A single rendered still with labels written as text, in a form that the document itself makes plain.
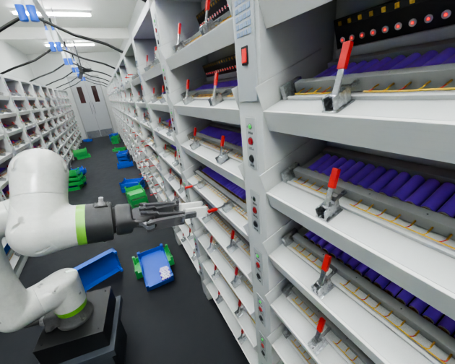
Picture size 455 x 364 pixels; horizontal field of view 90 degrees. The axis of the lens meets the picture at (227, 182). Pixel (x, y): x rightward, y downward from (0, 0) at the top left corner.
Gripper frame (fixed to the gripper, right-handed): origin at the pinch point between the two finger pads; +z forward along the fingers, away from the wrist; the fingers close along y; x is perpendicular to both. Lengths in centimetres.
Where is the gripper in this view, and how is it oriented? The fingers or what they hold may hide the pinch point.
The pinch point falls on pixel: (193, 209)
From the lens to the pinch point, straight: 66.5
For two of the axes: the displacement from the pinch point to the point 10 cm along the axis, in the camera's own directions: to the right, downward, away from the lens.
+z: 8.8, -0.7, 4.6
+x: -0.8, 9.5, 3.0
